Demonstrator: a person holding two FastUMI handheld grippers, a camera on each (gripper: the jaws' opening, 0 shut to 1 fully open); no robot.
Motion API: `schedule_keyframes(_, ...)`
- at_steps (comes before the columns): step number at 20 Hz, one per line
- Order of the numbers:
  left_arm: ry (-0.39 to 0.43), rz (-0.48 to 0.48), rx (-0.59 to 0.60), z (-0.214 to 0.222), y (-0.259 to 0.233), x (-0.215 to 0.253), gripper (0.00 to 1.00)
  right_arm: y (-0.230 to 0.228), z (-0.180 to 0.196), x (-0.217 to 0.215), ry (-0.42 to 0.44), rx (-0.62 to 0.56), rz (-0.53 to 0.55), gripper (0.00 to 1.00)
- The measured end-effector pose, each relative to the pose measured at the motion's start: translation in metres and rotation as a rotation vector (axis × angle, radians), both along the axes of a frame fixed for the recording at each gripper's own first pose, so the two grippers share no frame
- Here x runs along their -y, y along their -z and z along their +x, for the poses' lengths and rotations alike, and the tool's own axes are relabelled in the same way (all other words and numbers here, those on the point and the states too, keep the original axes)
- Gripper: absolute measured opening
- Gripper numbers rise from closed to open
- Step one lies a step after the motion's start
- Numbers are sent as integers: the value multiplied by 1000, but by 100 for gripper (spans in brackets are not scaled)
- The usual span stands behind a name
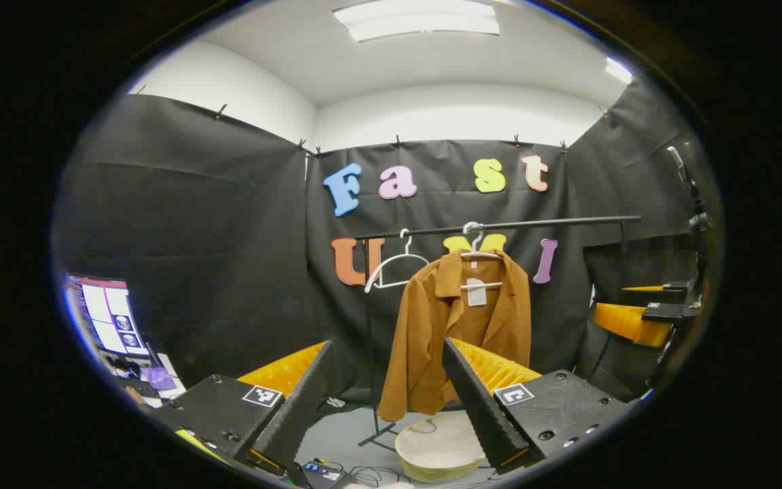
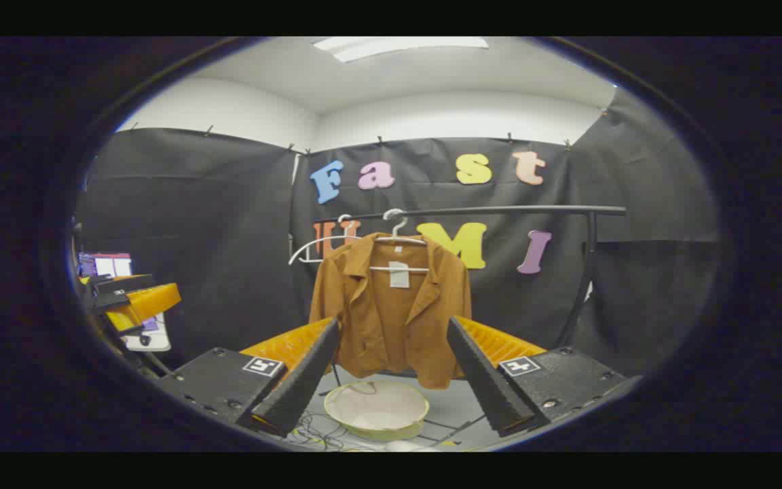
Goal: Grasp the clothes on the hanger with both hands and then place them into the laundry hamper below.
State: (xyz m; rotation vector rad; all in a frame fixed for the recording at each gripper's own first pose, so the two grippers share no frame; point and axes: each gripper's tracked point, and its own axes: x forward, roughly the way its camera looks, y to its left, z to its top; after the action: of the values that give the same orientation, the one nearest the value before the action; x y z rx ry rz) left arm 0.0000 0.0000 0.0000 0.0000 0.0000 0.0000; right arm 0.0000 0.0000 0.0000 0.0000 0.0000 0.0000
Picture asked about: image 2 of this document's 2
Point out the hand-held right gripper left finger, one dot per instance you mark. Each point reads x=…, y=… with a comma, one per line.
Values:
x=296, y=394

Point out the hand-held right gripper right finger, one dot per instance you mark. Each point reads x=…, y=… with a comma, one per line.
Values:
x=486, y=387

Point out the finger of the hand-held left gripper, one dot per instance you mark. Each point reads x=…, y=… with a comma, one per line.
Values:
x=123, y=283

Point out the white laundry hamper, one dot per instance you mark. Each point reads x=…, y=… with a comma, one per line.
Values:
x=377, y=407

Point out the brown jacket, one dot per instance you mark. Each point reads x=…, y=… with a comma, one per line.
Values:
x=391, y=319

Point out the empty white hanger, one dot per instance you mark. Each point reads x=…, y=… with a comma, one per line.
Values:
x=304, y=246

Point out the black clothes rack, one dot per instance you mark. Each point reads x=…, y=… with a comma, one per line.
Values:
x=533, y=210

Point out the purple and white panel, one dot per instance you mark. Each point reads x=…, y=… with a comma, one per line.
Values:
x=106, y=265

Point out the white flat board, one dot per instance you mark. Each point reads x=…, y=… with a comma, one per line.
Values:
x=157, y=339

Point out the black backdrop cloth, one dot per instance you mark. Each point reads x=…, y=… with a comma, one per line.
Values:
x=214, y=224

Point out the ceiling light panel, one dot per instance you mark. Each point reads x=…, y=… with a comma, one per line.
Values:
x=398, y=46

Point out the white hanger taped to rail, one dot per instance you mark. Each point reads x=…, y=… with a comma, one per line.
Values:
x=418, y=269

